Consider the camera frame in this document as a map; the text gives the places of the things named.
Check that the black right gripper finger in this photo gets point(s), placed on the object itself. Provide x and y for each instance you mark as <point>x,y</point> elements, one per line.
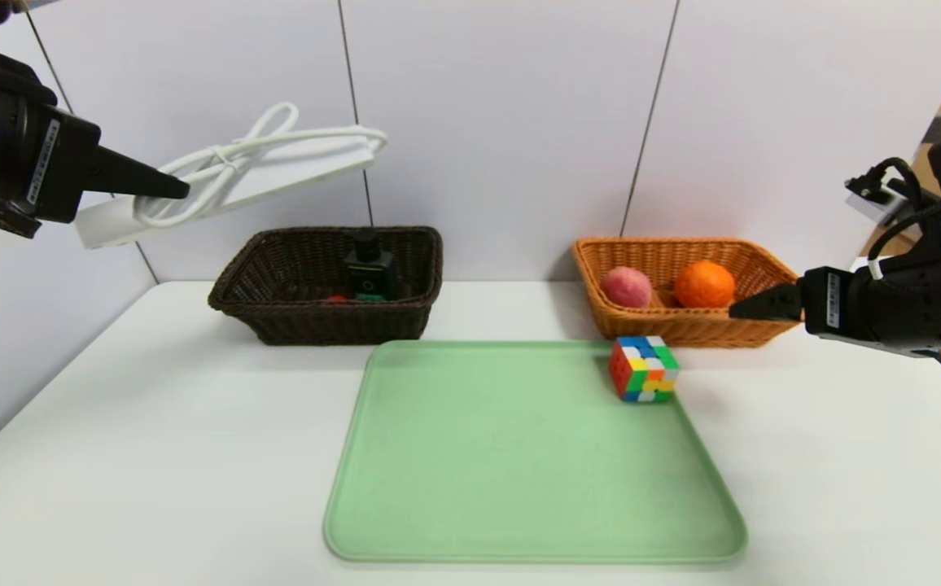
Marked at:
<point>772,303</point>

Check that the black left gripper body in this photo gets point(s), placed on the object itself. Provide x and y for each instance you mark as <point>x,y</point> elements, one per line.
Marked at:
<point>58,167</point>

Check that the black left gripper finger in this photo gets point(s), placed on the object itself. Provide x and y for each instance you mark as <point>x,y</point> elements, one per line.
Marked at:
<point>137,177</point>

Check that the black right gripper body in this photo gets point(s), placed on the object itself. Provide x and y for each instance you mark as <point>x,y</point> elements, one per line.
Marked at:
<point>830,301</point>

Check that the orange fruit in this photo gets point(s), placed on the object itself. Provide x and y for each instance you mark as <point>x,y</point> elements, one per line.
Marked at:
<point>705,283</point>

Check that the pink red peach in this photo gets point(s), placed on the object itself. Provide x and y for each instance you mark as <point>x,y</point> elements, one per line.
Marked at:
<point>627,287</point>

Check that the colourful puzzle cube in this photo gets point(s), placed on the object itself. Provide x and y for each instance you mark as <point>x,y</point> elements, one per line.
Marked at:
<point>641,370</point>

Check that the white power strip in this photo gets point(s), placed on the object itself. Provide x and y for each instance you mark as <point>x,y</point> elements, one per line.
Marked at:
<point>308,175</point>

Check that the black pump bottle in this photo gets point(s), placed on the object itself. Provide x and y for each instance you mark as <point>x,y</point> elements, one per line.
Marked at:
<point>371,268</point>

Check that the orange wicker basket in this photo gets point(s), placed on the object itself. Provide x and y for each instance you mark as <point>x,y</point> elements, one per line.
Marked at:
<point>682,330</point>

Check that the dark brown wicker basket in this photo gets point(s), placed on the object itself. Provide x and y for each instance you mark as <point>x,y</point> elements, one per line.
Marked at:
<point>316,325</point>

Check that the light green plastic tray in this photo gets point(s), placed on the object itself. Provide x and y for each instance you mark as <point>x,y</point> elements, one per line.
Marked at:
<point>519,472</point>

